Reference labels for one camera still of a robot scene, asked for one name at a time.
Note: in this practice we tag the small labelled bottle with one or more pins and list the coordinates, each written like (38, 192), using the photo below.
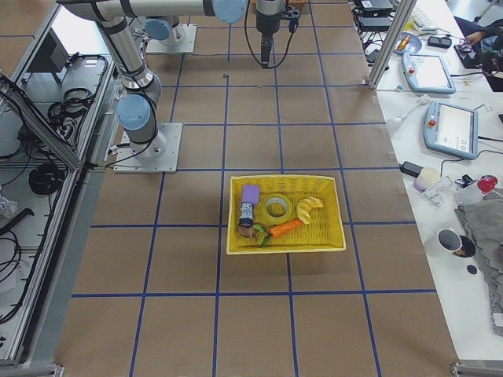
(246, 215)

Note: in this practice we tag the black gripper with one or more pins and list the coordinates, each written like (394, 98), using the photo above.
(266, 26)

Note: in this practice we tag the yellow plastic basket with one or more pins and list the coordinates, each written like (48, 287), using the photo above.
(324, 234)

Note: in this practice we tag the black white mug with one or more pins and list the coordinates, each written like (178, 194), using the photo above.
(456, 244)

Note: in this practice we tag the teach pendant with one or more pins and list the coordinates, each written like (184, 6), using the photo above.
(451, 129)
(427, 74)

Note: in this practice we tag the brown toy piece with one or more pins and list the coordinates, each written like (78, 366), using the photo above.
(248, 232)

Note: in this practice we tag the white light bulb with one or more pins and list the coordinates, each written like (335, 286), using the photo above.
(393, 125)

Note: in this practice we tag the purple sponge block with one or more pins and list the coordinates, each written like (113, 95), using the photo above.
(250, 194)

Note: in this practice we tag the grey cloth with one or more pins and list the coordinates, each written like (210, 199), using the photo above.
(482, 223)

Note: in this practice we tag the yellow tape roll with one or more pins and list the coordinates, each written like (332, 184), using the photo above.
(278, 208)

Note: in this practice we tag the aluminium frame post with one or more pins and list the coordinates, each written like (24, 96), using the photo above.
(401, 18)

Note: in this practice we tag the brass cylinder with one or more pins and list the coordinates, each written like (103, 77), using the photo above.
(403, 43)

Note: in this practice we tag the orange toy carrot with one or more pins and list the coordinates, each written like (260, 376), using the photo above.
(276, 231)

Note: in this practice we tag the lavender white cup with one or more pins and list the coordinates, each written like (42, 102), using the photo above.
(426, 178)

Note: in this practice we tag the far teach pendant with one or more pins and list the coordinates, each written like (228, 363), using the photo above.
(427, 74)

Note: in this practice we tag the blue plate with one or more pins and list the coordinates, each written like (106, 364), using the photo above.
(414, 46)

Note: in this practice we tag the black power adapter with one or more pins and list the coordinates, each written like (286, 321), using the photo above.
(411, 169)

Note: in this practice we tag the yellow toy banana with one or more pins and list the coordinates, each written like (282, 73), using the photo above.
(305, 206)

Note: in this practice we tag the near teach pendant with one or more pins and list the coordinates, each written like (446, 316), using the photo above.
(451, 129)

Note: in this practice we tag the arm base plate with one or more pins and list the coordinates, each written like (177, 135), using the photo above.
(168, 40)
(161, 156)

